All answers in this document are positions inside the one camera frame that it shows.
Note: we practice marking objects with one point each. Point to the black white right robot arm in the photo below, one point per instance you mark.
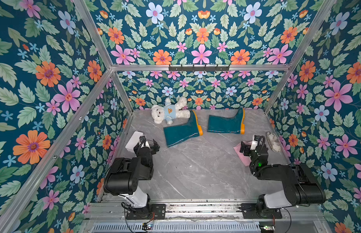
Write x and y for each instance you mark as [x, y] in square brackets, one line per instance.
[299, 186]

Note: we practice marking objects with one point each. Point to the white ventilation grille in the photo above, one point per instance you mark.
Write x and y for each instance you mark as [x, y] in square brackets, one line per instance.
[177, 227]

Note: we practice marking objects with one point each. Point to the black hook rail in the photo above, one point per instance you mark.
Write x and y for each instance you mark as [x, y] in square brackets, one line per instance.
[192, 68]

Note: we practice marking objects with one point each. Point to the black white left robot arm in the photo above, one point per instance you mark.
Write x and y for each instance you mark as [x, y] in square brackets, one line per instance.
[123, 176]

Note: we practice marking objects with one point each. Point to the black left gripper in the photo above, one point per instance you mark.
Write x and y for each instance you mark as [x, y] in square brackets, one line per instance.
[153, 145]

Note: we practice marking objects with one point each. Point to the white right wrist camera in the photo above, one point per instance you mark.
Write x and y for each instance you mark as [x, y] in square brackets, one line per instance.
[254, 144]

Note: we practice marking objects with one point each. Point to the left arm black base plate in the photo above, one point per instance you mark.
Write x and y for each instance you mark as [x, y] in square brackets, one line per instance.
[151, 211]

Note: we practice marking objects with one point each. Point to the white rectangular box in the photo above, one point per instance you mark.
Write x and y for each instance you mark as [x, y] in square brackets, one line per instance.
[133, 141]

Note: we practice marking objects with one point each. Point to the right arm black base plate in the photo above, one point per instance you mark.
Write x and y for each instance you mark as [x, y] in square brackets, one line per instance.
[255, 211]

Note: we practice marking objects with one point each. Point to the map print glasses case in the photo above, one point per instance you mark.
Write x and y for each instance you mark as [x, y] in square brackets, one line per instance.
[274, 142]

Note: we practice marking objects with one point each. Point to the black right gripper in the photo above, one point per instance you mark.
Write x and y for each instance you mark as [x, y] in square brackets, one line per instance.
[246, 148]

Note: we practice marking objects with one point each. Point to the pink microfiber cloth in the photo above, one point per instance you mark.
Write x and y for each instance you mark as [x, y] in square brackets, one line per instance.
[240, 152]

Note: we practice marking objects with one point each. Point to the teal rubber boot orange sole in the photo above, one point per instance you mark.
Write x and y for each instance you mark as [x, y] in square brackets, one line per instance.
[179, 133]

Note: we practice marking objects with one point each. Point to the white teddy bear blue shirt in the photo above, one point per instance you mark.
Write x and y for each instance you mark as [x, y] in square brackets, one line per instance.
[170, 111]

